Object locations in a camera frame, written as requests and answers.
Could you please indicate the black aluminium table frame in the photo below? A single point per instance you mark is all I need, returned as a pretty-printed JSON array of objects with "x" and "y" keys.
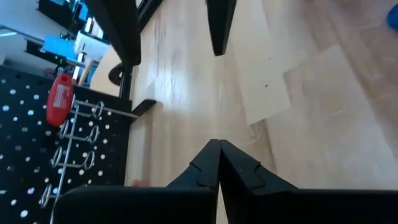
[{"x": 125, "y": 84}]

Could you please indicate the white device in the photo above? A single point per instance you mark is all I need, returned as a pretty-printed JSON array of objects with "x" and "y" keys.
[{"x": 91, "y": 46}]

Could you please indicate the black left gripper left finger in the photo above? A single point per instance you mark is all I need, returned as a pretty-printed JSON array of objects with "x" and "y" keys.
[{"x": 186, "y": 202}]

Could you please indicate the blue box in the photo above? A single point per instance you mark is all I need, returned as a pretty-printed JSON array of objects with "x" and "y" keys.
[{"x": 59, "y": 46}]

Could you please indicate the beige wooden desk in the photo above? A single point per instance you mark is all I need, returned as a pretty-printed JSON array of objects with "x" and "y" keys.
[{"x": 104, "y": 81}]

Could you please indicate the black metal pegboard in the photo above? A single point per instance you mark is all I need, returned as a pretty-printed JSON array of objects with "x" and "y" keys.
[{"x": 18, "y": 140}]

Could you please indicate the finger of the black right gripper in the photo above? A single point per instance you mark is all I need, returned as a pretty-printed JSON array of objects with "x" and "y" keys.
[
  {"x": 121, "y": 28},
  {"x": 221, "y": 25}
]

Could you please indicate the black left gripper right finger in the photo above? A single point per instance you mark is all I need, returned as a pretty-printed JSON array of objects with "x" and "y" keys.
[{"x": 264, "y": 205}]

